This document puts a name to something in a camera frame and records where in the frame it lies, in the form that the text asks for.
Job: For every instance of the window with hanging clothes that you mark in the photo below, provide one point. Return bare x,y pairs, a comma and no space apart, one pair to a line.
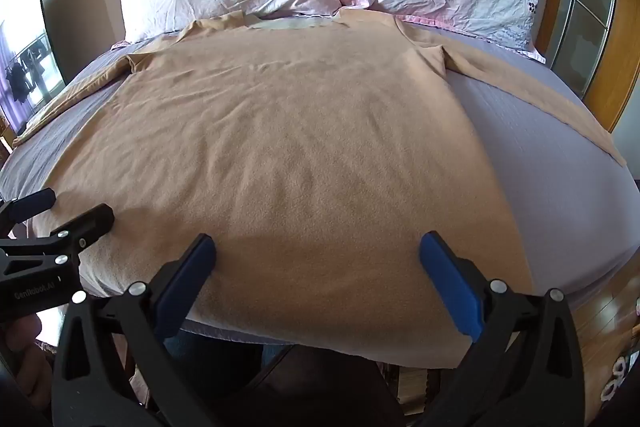
25,72

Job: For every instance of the person's left hand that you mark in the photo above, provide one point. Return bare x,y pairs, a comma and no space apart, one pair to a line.
25,357

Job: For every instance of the tan long-sleeved shirt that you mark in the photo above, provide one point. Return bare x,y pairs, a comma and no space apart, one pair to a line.
300,147

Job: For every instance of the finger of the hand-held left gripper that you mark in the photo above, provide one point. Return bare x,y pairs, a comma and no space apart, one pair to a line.
89,223
31,203

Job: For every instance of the bed with lavender sheet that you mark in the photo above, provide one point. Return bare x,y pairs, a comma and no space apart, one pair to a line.
550,207

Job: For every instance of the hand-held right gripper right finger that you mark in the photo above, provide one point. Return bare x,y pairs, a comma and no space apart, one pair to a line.
450,287

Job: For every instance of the wooden headboard with glass panels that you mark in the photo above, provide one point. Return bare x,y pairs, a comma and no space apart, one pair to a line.
582,7

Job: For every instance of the white patterned slipper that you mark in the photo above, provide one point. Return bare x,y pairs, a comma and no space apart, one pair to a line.
620,377

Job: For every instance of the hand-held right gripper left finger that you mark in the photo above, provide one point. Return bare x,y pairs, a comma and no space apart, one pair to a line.
186,287

